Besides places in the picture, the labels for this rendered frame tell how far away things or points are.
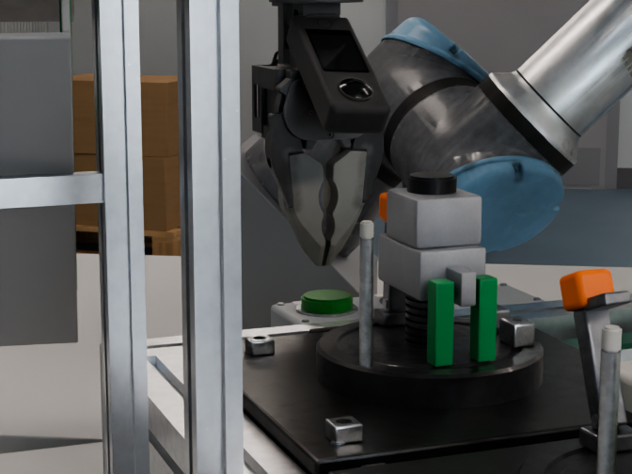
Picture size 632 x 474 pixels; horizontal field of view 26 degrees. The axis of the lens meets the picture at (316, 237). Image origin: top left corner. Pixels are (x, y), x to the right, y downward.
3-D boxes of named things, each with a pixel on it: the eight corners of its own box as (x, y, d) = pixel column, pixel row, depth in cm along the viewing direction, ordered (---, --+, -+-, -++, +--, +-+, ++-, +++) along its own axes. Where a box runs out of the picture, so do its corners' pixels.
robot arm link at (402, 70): (374, 130, 148) (466, 41, 145) (430, 205, 139) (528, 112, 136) (308, 77, 140) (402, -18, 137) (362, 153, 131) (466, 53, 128)
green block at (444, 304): (425, 362, 80) (427, 278, 80) (444, 359, 81) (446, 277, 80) (434, 367, 79) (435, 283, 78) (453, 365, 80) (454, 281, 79)
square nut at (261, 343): (244, 350, 90) (244, 336, 90) (267, 348, 91) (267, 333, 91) (251, 356, 89) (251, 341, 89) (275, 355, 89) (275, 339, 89)
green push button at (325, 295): (293, 316, 107) (293, 291, 106) (341, 311, 108) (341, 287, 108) (311, 328, 103) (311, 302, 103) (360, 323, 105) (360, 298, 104)
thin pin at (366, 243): (356, 363, 80) (357, 220, 79) (369, 361, 81) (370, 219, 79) (362, 367, 79) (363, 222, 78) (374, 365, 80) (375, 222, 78)
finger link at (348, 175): (338, 251, 111) (338, 137, 109) (366, 265, 105) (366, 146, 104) (301, 253, 110) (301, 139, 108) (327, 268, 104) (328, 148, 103)
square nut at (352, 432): (323, 435, 74) (323, 418, 73) (352, 433, 74) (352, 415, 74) (335, 445, 72) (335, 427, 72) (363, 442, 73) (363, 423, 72)
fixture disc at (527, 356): (285, 355, 89) (284, 325, 89) (477, 336, 94) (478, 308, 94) (368, 420, 76) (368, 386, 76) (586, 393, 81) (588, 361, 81)
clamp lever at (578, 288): (581, 431, 66) (556, 276, 68) (617, 426, 67) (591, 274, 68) (621, 425, 63) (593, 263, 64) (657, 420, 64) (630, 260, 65)
